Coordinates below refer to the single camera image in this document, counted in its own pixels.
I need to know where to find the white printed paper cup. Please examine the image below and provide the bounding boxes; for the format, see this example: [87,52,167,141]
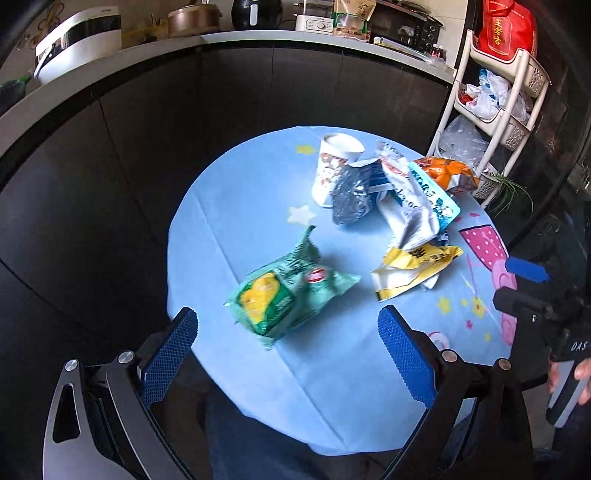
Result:
[311,133,365,208]

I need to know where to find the yellow white wrapper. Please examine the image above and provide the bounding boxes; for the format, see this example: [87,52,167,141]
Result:
[370,244,465,303]

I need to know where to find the orange snack bag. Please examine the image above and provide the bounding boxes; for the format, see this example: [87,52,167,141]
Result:
[411,157,481,195]

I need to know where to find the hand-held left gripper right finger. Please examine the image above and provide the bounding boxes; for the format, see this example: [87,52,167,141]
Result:
[378,305,536,480]

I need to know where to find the white plastic shelf rack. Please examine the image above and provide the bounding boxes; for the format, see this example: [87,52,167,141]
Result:
[427,30,552,206]

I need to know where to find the black toaster oven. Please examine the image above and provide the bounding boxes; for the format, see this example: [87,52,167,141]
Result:
[369,0,444,49]

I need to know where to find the copper cooking pot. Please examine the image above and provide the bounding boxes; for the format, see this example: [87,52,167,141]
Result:
[166,4,222,38]

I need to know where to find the white kitchen countertop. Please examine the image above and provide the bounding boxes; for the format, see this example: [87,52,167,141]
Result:
[0,30,458,134]

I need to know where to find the person's right hand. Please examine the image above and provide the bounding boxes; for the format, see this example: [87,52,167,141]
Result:
[547,357,591,407]

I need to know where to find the person's dark trousers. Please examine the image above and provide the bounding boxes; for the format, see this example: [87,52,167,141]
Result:
[203,392,416,480]

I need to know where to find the clear food container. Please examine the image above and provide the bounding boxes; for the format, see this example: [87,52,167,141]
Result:
[335,14,372,42]

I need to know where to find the white plastic bag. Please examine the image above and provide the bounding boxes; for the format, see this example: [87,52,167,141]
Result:
[462,69,529,123]

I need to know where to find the light blue cartoon packet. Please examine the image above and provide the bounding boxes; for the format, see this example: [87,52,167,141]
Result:
[409,161,462,232]

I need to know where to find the silver foil snack wrapper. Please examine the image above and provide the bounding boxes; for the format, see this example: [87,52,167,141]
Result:
[332,159,387,226]

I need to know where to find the clear plastic bag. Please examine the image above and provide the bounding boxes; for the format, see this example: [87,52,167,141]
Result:
[438,115,492,169]

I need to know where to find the kraft paper food bag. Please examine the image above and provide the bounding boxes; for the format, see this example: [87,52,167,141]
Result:
[333,0,377,24]

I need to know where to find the white food steamer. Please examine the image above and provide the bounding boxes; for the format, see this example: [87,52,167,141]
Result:
[294,0,334,33]

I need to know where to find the green item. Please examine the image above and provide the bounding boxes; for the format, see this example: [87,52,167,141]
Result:
[0,78,31,112]

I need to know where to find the white flat tray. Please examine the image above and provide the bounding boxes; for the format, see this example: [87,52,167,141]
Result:
[373,36,435,63]

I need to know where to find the black air fryer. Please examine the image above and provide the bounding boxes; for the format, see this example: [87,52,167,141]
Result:
[231,0,283,31]

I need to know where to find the green snack packet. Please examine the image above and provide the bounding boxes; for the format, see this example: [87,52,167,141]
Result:
[225,226,362,349]

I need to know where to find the white kitchen appliance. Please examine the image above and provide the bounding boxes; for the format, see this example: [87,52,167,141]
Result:
[32,6,123,86]

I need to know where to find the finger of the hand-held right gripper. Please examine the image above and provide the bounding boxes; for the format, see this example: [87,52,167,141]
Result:
[505,256,553,283]
[492,287,546,320]

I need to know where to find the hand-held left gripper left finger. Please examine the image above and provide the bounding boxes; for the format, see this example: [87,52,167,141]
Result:
[42,307,199,480]

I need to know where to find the red gift bag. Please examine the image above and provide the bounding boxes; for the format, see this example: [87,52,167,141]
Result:
[475,0,539,58]

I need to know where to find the yellow plastic bag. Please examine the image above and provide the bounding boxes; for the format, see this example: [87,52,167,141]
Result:
[124,18,169,43]

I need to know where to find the black kitchen cabinet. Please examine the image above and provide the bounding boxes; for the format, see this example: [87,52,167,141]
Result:
[0,39,455,480]

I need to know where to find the white crumpled wrapper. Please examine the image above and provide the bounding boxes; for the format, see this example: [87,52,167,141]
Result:
[374,141,441,250]

